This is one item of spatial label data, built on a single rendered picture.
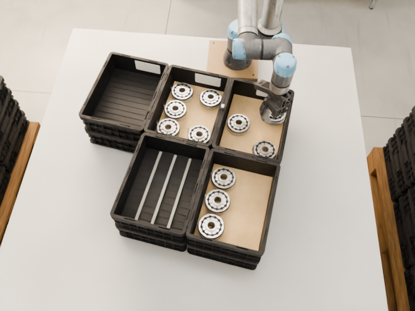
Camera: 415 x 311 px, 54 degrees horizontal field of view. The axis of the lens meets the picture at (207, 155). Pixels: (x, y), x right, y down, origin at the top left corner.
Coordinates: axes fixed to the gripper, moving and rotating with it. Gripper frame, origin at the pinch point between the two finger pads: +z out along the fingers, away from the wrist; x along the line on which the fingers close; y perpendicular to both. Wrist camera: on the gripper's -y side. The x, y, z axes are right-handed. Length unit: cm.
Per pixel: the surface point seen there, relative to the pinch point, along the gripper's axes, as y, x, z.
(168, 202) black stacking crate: 6, -52, 17
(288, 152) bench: 8.3, 12.1, 29.5
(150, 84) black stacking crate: -53, -28, 17
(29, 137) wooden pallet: -109, -93, 86
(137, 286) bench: 26, -79, 30
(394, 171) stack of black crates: 37, 82, 74
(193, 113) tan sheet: -27.4, -19.6, 16.7
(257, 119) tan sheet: -8.8, 3.8, 16.6
